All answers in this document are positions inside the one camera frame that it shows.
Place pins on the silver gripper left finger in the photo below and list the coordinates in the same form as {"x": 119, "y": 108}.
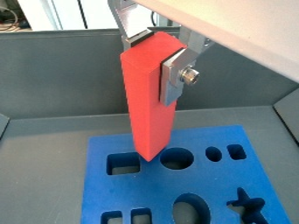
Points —
{"x": 128, "y": 14}

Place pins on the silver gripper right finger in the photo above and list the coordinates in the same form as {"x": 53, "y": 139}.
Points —
{"x": 178, "y": 71}

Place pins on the red rectangular block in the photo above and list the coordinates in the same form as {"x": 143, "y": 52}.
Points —
{"x": 151, "y": 118}

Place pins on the blue foam shape board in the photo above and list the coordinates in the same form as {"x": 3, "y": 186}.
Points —
{"x": 207, "y": 168}

